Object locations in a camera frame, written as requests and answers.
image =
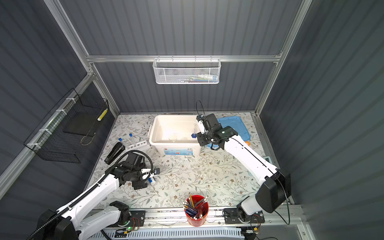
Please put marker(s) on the black stapler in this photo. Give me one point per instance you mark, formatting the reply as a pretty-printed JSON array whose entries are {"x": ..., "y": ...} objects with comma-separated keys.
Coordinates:
[{"x": 115, "y": 152}]

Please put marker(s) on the blue plastic bin lid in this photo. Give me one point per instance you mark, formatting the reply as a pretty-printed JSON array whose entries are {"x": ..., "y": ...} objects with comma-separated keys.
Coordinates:
[{"x": 237, "y": 124}]

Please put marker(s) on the white plastic storage bin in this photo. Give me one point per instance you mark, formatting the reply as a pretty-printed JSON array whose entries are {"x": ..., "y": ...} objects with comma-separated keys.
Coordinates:
[{"x": 166, "y": 125}]

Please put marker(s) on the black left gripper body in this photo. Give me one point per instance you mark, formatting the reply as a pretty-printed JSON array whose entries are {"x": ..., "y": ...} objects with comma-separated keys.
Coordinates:
[{"x": 137, "y": 181}]

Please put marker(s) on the yellow item in basket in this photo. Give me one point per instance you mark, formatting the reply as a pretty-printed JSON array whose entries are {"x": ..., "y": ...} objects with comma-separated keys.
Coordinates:
[{"x": 102, "y": 115}]

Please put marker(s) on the white wire wall basket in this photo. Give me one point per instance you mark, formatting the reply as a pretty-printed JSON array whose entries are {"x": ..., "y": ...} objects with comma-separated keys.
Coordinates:
[{"x": 185, "y": 72}]

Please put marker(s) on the teal calculator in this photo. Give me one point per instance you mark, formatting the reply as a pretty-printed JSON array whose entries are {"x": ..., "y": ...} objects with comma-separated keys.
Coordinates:
[{"x": 268, "y": 159}]

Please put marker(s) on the white blue small bottle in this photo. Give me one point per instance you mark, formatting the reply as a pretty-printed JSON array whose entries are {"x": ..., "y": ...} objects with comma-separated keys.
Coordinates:
[{"x": 152, "y": 181}]

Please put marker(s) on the black wire side basket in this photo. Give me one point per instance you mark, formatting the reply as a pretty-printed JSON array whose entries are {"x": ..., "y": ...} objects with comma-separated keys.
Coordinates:
[{"x": 67, "y": 135}]

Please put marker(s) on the red pencil cup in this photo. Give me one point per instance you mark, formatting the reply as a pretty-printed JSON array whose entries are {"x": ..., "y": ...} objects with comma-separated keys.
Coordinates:
[{"x": 196, "y": 208}]

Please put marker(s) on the clear glass flask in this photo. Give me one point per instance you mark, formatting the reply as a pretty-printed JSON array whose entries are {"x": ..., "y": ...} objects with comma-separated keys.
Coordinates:
[{"x": 173, "y": 138}]

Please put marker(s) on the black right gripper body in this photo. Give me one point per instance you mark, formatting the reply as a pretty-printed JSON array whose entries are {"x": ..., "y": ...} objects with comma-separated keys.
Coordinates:
[{"x": 204, "y": 138}]

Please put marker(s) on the white test tube rack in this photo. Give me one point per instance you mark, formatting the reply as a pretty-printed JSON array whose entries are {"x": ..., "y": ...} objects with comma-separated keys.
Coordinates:
[{"x": 140, "y": 146}]

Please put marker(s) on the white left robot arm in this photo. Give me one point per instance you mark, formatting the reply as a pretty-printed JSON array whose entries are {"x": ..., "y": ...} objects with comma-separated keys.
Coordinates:
[{"x": 71, "y": 221}]

